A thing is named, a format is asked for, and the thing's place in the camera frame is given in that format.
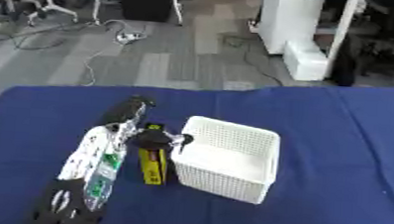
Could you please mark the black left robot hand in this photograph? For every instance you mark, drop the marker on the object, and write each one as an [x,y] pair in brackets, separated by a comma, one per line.
[126,109]

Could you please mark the yellow and black box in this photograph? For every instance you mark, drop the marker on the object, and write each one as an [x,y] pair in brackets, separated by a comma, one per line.
[152,167]

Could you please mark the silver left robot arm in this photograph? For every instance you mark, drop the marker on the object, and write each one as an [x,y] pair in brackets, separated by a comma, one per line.
[100,157]

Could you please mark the white power strip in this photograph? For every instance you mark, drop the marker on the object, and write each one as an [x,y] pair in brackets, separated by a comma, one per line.
[126,38]

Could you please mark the white perforated plastic basket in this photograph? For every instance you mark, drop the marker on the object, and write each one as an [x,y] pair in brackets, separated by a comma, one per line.
[226,162]

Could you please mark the white cabinet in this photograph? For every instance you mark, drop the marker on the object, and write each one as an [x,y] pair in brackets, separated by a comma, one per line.
[290,24]

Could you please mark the black office chair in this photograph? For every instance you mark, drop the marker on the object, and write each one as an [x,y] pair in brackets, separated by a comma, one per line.
[385,41]

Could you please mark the white stand frame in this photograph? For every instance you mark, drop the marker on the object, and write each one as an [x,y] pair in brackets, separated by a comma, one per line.
[57,6]

